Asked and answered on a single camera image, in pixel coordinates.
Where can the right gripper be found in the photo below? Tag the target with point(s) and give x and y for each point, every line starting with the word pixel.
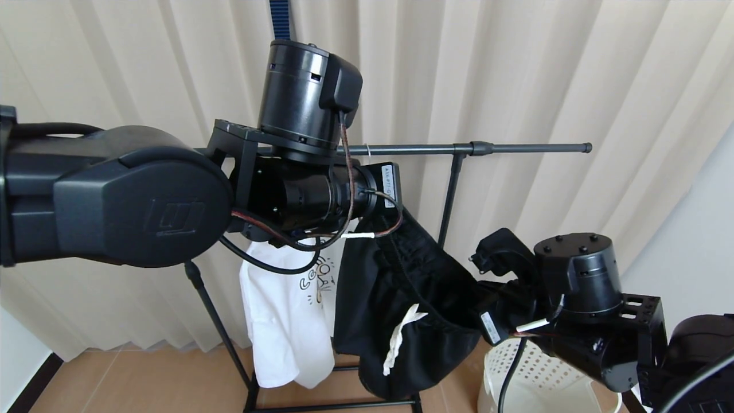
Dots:
pixel 519 310

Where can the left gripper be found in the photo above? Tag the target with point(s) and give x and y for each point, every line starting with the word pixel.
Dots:
pixel 384 189

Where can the black garment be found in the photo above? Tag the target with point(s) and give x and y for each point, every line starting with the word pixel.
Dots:
pixel 401 275

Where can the white printed shirt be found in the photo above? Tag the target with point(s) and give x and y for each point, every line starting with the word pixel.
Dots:
pixel 281 332

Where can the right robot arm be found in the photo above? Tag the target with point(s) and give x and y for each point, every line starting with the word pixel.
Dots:
pixel 585 275

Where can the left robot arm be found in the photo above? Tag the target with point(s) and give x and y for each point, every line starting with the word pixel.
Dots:
pixel 132 195

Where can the white laundry basket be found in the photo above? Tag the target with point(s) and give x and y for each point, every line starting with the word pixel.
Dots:
pixel 539 378

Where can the black clothes rack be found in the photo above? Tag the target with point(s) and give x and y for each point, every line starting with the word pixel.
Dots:
pixel 516 148

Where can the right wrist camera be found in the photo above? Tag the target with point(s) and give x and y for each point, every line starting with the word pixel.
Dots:
pixel 502 246

